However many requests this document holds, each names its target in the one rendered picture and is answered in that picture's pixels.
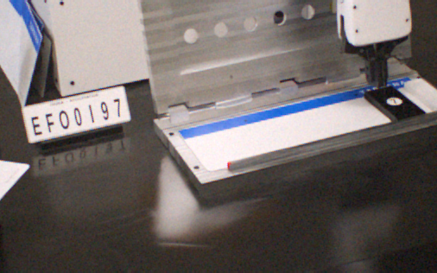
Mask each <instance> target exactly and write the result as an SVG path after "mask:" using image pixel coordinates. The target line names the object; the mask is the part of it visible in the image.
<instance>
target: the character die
mask: <svg viewBox="0 0 437 273"><path fill-rule="evenodd" d="M364 99H365V100H366V101H367V102H369V103H370V104H372V105H374V106H375V108H376V109H377V110H379V111H380V112H381V113H382V114H384V115H385V117H386V118H388V119H389V120H390V121H391V122H394V121H396V120H400V119H404V118H406V117H413V116H416V115H419V114H422V113H426V112H425V111H424V110H423V109H422V108H421V107H419V106H418V105H417V104H415V103H414V102H412V101H411V100H410V99H409V98H407V97H406V96H405V95H404V94H403V93H400V92H399V91H398V90H396V88H395V87H393V86H392V85H391V86H385V87H381V88H377V89H375V90H370V91H367V92H364Z"/></svg>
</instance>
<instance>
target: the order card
mask: <svg viewBox="0 0 437 273"><path fill-rule="evenodd" d="M22 114H23V117H24V122H25V124H26V129H27V132H28V142H29V143H36V142H39V141H43V140H47V139H50V138H54V137H60V136H64V135H68V134H71V133H79V132H81V131H86V130H92V129H96V128H98V127H103V126H106V125H110V124H120V123H123V122H128V121H130V114H129V109H128V101H127V98H126V94H125V90H124V86H118V87H113V88H109V89H106V90H102V91H98V92H91V93H87V94H80V95H76V96H72V97H68V98H62V99H58V100H54V101H50V102H47V103H43V104H35V105H28V106H24V107H23V108H22Z"/></svg>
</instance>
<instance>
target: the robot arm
mask: <svg viewBox="0 0 437 273"><path fill-rule="evenodd" d="M337 18H338V32H339V38H340V40H341V41H342V44H341V52H342V53H345V54H357V55H358V56H360V57H361V59H362V60H364V61H365V63H364V72H365V79H366V81H367V83H368V84H369V85H371V86H374V87H376V88H380V87H381V86H387V78H388V66H387V60H388V59H389V58H390V54H391V53H392V51H393V50H394V48H395V47H396V44H401V43H403V42H405V41H406V40H407V39H408V34H409V33H410V32H411V16H410V9H409V0H338V2H337ZM374 44H376V48H375V47H374Z"/></svg>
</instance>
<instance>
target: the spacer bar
mask: <svg viewBox="0 0 437 273"><path fill-rule="evenodd" d="M404 89H405V90H406V92H408V93H410V94H412V95H413V96H414V97H416V98H417V100H419V101H420V102H421V103H422V104H424V105H426V106H427V107H428V109H430V110H431V111H437V90H436V89H435V88H433V87H432V86H430V85H429V84H428V83H427V82H425V81H424V80H423V79H415V80H411V81H407V82H404Z"/></svg>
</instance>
